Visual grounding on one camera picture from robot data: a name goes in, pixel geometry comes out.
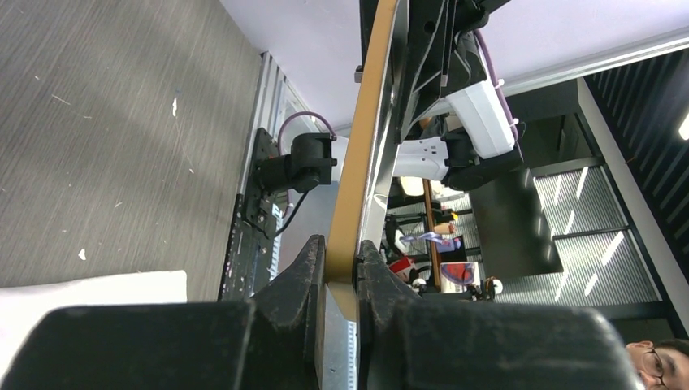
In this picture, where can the person head with glasses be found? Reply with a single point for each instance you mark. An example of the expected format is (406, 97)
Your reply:
(661, 366)

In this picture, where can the white folded cloth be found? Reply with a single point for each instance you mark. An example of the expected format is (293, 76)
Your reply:
(24, 307)

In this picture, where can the silver tin lid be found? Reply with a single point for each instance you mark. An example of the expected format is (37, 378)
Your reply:
(370, 156)

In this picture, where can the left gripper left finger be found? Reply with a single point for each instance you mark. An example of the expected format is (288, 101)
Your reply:
(273, 340)

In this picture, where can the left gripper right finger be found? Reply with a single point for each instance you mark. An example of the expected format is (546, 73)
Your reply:
(412, 342)

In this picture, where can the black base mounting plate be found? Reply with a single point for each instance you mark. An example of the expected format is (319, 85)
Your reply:
(252, 253)

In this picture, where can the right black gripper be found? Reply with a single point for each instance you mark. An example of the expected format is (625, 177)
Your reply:
(415, 53)

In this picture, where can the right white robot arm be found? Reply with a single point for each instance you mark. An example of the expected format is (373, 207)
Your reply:
(466, 140)

